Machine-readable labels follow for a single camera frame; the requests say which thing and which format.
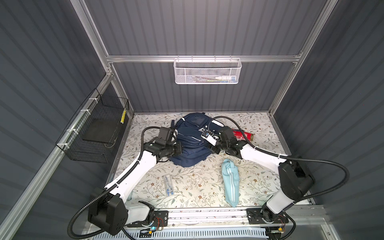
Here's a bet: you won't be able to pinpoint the clear plastic ruler set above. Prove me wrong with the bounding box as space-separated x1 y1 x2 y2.
163 175 174 197

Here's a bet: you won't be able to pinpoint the black wire wall basket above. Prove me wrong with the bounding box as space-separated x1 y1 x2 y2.
56 91 130 164

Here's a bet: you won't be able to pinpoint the light blue pencil pouch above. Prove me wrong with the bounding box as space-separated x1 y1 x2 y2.
222 159 240 208

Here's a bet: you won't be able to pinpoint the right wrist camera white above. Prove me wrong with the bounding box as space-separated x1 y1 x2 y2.
201 130 217 146

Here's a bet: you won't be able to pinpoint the pens in white basket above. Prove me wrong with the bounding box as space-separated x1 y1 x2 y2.
192 76 238 84

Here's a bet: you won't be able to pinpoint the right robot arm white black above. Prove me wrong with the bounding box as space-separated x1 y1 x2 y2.
202 126 315 224

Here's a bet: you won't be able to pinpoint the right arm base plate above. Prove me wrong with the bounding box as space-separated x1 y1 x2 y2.
246 208 290 225

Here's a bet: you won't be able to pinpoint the navy blue student backpack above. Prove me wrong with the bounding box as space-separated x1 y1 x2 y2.
169 113 224 168

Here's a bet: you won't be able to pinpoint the red card pack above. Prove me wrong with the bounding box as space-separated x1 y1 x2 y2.
233 129 254 142

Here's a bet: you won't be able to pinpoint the white wire mesh basket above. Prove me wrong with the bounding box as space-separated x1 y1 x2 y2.
173 57 242 85

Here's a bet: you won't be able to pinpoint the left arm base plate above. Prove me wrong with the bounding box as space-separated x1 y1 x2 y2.
129 211 169 228

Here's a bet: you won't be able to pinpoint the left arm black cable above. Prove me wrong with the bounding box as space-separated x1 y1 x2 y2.
67 125 163 240

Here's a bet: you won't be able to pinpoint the aluminium front rail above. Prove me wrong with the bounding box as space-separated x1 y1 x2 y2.
119 205 328 232

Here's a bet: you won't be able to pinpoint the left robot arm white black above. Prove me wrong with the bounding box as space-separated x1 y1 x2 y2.
88 127 182 236

